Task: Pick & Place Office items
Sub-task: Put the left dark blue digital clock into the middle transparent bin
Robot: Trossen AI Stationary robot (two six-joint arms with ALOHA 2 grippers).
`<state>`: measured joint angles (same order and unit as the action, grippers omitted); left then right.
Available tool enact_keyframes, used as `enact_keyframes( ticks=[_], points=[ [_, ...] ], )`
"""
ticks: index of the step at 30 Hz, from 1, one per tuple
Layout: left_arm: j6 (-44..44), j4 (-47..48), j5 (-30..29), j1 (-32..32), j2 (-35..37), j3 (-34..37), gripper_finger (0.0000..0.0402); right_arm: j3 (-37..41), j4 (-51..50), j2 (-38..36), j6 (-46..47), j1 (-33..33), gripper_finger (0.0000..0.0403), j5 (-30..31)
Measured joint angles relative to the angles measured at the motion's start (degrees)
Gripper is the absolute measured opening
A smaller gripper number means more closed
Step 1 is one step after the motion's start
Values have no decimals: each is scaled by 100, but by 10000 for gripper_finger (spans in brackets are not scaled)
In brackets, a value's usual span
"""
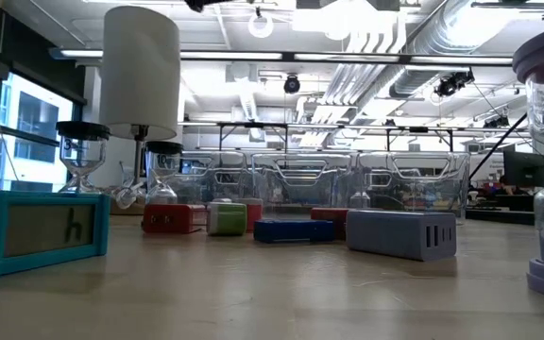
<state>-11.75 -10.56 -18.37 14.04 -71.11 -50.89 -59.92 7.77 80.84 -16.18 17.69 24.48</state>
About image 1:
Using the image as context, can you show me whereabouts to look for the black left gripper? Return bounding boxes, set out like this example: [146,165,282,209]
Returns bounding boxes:
[184,0,229,13]

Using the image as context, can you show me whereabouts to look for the black hourglass blue sand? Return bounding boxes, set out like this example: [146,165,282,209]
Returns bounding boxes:
[144,140,184,206]

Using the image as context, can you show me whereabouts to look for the black hourglass yellow sand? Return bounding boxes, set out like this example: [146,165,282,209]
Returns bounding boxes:
[55,120,111,195]

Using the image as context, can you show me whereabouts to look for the small green cube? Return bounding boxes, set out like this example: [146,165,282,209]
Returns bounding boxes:
[206,201,248,237]

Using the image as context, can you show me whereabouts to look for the red rectangular box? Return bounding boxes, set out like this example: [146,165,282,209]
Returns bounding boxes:
[142,203,207,235]
[310,207,351,241]

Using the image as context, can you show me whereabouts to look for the lavender rectangular box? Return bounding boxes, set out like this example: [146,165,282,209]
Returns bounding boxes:
[346,209,458,263]

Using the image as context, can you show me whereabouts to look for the long ceiling light bar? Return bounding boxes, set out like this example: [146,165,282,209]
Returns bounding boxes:
[49,46,514,66]

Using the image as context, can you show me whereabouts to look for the white cylinder shade lamp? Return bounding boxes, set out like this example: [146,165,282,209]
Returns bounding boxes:
[99,5,182,195]

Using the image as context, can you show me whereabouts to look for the clear plastic bin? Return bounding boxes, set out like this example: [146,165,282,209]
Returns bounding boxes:
[251,152,359,212]
[355,150,471,221]
[177,150,259,209]

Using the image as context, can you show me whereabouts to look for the blue rectangular box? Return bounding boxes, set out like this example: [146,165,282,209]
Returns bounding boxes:
[253,218,335,245]

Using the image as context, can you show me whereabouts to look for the black ceiling spotlight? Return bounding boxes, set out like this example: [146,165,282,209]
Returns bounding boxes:
[434,69,476,98]

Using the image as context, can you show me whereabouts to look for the black diagonal pole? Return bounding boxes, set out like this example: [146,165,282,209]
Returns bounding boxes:
[468,111,529,180]

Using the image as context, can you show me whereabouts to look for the person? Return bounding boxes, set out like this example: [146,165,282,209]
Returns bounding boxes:
[494,173,519,196]

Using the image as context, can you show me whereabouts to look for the black computer monitor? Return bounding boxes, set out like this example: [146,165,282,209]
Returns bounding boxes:
[502,149,544,189]

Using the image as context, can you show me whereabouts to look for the black desk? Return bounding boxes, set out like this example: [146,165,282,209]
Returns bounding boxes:
[465,206,536,227]

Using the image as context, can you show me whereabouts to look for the white ring ceiling light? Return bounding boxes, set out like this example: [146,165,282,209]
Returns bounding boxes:
[246,9,275,40]

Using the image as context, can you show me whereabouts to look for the round black ceiling camera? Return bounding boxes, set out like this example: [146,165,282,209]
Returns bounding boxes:
[282,74,301,94]

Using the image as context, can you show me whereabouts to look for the black overhead rack frame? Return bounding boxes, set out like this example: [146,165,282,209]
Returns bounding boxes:
[177,120,533,155]

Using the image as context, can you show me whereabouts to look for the white lamp cable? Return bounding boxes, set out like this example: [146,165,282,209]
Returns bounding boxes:
[110,181,146,211]

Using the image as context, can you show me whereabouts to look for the silver ventilation duct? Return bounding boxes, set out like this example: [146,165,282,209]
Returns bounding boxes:
[387,0,519,100]

